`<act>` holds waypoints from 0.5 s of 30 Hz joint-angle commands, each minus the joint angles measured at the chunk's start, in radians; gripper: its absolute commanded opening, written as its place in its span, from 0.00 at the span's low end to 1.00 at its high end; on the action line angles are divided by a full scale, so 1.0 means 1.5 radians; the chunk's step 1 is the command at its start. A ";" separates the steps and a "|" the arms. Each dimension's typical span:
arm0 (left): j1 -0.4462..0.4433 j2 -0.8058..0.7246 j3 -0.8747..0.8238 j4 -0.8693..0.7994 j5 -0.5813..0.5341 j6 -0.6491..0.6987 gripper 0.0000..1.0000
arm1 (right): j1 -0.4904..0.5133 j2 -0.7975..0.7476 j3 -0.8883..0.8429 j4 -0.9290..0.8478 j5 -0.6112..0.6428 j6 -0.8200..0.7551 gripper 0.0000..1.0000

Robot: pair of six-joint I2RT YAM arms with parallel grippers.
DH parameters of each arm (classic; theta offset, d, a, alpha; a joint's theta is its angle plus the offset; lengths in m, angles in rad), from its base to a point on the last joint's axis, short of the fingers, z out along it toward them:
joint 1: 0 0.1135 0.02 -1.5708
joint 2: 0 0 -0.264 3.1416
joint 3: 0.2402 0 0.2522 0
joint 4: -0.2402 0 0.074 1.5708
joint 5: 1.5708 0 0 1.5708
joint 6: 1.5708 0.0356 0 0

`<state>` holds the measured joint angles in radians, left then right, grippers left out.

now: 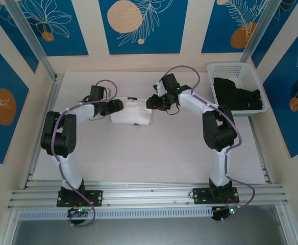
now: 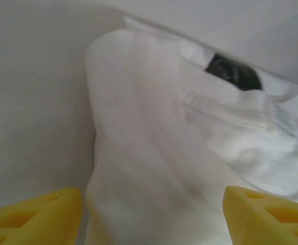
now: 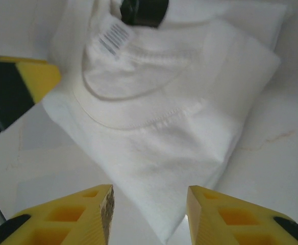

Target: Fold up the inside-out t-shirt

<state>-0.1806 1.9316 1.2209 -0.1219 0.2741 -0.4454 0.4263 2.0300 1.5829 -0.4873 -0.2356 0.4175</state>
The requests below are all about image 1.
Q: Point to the white t-shirt with black print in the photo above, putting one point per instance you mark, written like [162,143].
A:
[131,112]

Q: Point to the white plastic basket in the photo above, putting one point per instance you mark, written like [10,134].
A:
[225,68]

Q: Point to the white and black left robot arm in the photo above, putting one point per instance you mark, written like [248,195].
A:
[72,173]

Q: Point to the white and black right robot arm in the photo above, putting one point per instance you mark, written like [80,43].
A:
[220,168]

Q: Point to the black garment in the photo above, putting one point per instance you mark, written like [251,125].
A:
[230,97]

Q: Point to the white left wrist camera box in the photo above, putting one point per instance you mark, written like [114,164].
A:
[108,92]

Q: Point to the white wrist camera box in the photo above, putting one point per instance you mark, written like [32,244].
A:
[108,92]
[160,88]

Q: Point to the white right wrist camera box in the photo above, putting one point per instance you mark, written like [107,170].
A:
[160,88]

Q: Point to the aluminium left side rail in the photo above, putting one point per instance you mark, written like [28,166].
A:
[50,102]

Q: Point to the aluminium rail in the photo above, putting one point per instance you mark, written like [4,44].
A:
[50,102]
[260,153]

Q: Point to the aluminium left corner post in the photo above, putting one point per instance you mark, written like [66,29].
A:
[31,38]

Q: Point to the aluminium corner post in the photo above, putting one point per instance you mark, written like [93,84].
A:
[256,33]
[31,38]

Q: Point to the aluminium rail frame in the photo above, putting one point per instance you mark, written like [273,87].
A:
[149,195]

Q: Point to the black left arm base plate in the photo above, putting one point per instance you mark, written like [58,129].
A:
[98,197]

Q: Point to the aluminium right corner post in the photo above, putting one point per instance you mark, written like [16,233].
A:
[256,33]

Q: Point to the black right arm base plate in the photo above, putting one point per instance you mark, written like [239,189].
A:
[200,195]

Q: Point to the aluminium right side rail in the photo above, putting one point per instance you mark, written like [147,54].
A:
[260,153]

